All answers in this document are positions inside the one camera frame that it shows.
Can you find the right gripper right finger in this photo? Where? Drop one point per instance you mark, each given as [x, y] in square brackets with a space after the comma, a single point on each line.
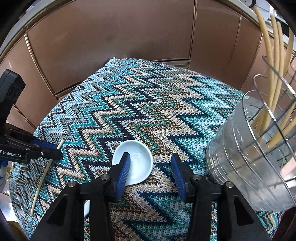
[236, 220]

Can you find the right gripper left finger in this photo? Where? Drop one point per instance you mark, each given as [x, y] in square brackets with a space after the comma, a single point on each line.
[64, 220]

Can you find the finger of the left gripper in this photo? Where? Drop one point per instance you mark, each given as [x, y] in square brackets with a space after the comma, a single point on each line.
[20, 146]
[12, 86]

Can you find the wooden chopstick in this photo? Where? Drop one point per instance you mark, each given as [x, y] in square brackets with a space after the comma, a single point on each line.
[39, 186]

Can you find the white ceramic spoon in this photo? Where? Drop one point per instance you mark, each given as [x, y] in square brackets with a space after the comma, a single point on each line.
[131, 164]

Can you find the lower brown cabinets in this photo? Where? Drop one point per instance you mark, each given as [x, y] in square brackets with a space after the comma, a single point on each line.
[55, 45]

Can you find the zigzag woven table mat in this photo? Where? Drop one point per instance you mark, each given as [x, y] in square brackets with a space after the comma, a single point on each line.
[169, 109]

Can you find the wire utensil holder with cup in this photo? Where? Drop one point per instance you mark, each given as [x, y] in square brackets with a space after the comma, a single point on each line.
[261, 166]

